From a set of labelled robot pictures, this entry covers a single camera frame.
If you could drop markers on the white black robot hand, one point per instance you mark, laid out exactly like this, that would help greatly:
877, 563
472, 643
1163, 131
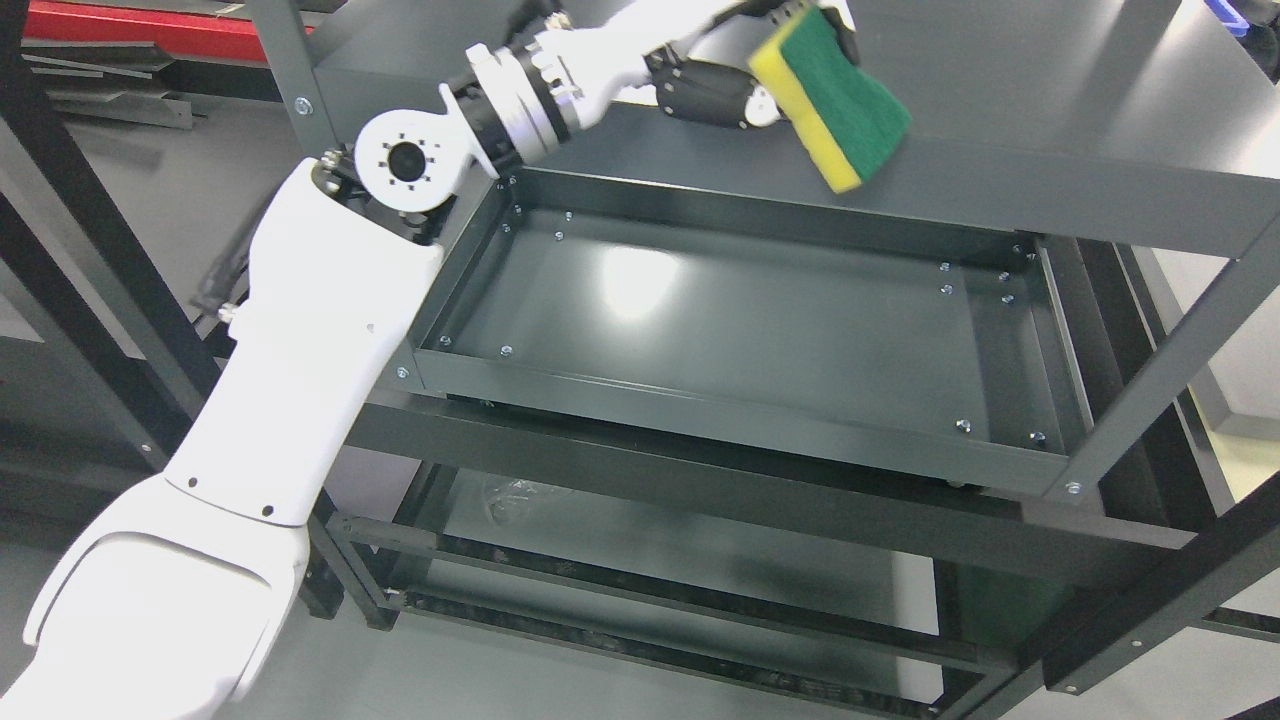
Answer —
647, 46

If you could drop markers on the green yellow sponge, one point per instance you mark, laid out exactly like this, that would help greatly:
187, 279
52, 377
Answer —
848, 122

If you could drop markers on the black metal shelving rack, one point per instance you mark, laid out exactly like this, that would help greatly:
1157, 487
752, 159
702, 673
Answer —
836, 584

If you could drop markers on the red metal beam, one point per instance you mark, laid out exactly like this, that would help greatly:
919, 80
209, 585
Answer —
217, 31

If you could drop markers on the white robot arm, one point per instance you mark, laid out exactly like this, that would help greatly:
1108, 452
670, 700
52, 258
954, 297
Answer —
168, 605

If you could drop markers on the grey metal shelf cart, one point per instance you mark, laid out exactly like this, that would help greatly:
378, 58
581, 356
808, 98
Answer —
705, 282

